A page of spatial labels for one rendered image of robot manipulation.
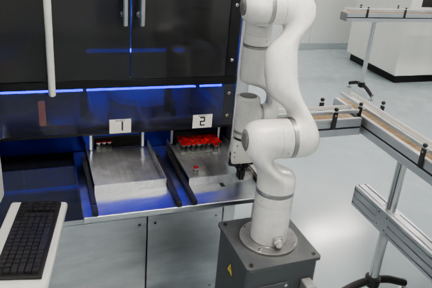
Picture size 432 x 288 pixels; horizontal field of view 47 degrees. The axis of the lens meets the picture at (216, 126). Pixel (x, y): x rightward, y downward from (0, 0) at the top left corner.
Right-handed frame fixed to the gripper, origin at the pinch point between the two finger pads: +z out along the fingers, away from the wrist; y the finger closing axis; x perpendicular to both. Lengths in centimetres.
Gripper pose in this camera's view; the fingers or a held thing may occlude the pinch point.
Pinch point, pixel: (240, 173)
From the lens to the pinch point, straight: 191.6
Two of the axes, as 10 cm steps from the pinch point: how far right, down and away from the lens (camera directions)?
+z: -0.7, 9.2, 3.9
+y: -9.4, 0.6, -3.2
